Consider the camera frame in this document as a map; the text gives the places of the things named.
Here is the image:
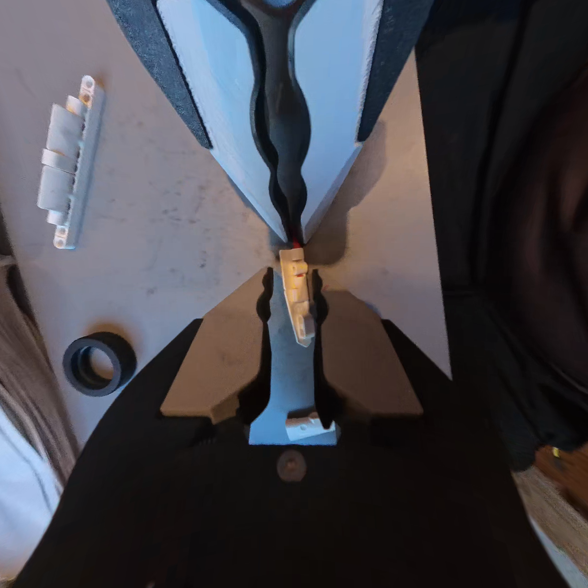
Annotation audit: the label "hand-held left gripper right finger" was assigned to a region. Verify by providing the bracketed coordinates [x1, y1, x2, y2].
[312, 269, 424, 430]

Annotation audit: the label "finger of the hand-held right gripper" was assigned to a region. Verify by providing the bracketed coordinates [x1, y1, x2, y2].
[155, 0, 297, 243]
[288, 0, 385, 243]

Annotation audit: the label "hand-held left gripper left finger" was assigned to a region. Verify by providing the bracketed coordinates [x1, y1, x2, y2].
[160, 267, 275, 425]

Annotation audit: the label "white toy brick piece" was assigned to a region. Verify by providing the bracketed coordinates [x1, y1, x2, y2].
[287, 294, 318, 348]
[286, 411, 337, 438]

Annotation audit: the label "white stepped brick assembly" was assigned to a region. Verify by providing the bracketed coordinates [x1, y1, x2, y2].
[37, 76, 106, 250]

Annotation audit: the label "grey desk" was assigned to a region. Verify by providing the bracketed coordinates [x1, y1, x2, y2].
[0, 0, 453, 460]

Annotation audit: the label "person's legs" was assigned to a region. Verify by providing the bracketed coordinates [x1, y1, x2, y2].
[416, 0, 588, 469]

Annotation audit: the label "black rubber toy tire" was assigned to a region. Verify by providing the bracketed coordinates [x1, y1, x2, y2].
[62, 332, 138, 398]

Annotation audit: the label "open instruction book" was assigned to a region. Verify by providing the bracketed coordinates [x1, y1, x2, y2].
[0, 202, 79, 579]

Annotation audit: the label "wooden beam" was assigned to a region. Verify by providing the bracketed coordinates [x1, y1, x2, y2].
[510, 443, 588, 588]

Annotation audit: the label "person's torso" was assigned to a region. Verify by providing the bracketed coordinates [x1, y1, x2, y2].
[519, 69, 588, 368]

